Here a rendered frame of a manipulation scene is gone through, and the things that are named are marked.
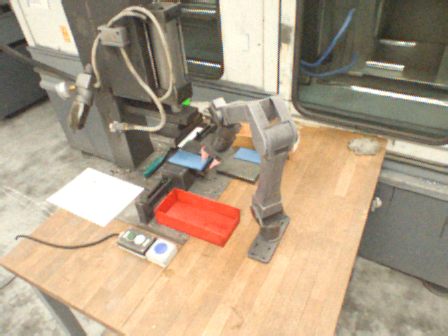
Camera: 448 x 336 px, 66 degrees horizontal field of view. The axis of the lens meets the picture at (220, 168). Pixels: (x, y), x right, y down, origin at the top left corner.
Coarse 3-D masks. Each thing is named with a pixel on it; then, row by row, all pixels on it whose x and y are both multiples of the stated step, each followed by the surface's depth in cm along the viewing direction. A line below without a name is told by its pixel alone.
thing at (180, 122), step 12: (132, 108) 122; (144, 108) 123; (156, 108) 119; (168, 108) 119; (180, 108) 116; (192, 108) 117; (168, 120) 117; (180, 120) 114; (192, 120) 119; (156, 132) 115; (168, 132) 114; (180, 132) 114; (168, 144) 114
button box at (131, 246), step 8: (128, 232) 110; (136, 232) 109; (144, 232) 109; (40, 240) 113; (120, 240) 107; (128, 240) 107; (144, 240) 106; (152, 240) 106; (64, 248) 110; (72, 248) 110; (128, 248) 106; (136, 248) 104; (144, 248) 104; (144, 256) 105
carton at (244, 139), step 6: (246, 126) 152; (240, 132) 150; (246, 132) 153; (240, 138) 142; (246, 138) 140; (234, 144) 145; (240, 144) 144; (246, 144) 142; (252, 144) 141; (294, 144) 139; (294, 150) 141; (288, 156) 135
